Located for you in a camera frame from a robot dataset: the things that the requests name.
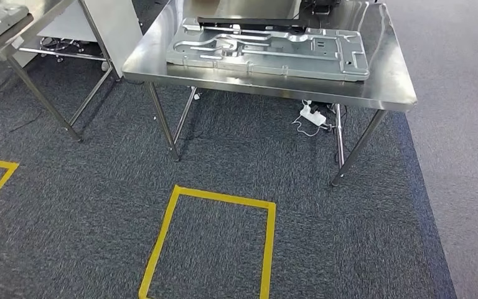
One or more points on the black plastic panel part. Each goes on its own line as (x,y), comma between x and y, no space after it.
(247,21)

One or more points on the stainless steel workbench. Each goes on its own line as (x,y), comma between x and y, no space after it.
(387,82)

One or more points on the white power strip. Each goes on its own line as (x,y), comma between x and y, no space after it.
(313,116)

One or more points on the large stamped metal panel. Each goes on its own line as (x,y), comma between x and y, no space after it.
(272,53)

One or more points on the white partition board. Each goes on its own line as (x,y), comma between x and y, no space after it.
(113,33)

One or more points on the chrome chair base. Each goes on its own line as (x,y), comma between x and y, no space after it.
(55,44)

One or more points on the steel side table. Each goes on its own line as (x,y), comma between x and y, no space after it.
(43,14)

